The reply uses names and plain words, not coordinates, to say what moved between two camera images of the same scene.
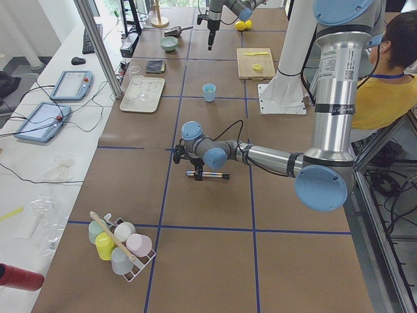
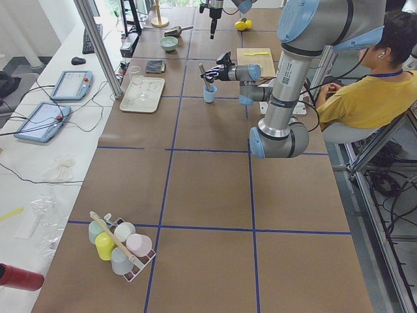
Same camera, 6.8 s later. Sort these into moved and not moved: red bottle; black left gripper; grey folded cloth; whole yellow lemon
Moved: black left gripper
Not moved: grey folded cloth; red bottle; whole yellow lemon
